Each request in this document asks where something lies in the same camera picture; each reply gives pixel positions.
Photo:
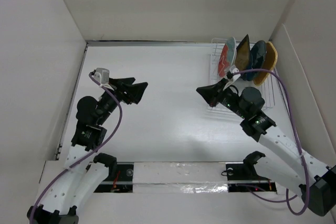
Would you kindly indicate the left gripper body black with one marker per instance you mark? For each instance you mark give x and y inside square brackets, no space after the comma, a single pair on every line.
[119,93]

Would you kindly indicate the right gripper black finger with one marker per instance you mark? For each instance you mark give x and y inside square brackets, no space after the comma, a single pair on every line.
[212,100]
[212,89]

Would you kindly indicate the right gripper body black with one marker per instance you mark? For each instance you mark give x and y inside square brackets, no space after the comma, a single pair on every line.
[230,99]

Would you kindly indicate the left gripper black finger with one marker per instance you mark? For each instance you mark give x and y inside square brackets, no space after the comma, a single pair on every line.
[133,93]
[120,83]

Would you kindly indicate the dark blue leaf-shaped plate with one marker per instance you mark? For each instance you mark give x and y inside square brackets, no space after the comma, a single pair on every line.
[249,75]

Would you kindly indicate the red teal floral round plate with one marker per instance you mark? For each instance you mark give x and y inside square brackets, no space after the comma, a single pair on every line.
[227,57]

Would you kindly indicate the brown black square plate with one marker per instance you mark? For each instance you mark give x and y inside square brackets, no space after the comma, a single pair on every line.
[243,54]

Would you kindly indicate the teal round plate white blossoms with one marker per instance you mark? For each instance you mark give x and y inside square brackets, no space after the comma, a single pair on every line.
[258,53]

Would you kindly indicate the woven bamboo square plate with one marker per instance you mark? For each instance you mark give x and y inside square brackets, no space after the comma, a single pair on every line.
[269,64]

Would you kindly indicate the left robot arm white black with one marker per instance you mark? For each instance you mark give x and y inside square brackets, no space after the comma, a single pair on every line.
[85,166]

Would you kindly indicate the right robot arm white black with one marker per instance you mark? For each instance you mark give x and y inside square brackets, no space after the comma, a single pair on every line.
[309,178]

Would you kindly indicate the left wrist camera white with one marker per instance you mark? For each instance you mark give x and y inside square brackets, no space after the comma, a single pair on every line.
[101,75]

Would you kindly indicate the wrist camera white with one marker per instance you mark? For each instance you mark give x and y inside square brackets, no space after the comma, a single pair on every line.
[232,75]
[101,75]

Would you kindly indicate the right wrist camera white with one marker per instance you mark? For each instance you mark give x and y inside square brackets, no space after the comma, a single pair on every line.
[232,75]

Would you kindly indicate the white wire dish rack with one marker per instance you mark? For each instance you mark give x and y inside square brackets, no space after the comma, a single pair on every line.
[266,88]

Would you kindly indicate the aluminium base rail with mounts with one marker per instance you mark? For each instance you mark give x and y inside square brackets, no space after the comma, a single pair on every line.
[184,177]

